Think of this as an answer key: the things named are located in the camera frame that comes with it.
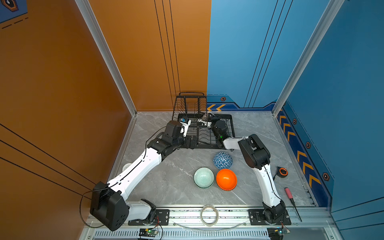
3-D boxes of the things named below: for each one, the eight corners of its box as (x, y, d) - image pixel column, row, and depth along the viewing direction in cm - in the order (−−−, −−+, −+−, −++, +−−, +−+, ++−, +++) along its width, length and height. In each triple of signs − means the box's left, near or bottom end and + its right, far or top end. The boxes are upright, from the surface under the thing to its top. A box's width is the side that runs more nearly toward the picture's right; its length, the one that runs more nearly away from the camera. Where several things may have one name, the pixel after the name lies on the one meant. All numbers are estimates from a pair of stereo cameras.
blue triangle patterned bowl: (218, 172, 91) (219, 168, 87) (211, 159, 96) (212, 155, 92) (233, 165, 93) (234, 161, 90) (225, 153, 99) (226, 149, 95)
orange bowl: (216, 192, 83) (217, 188, 77) (214, 174, 89) (215, 169, 84) (235, 192, 83) (238, 188, 77) (232, 174, 89) (235, 169, 84)
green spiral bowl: (193, 189, 84) (193, 185, 79) (194, 171, 90) (193, 167, 86) (213, 189, 84) (214, 185, 79) (212, 171, 90) (213, 167, 85)
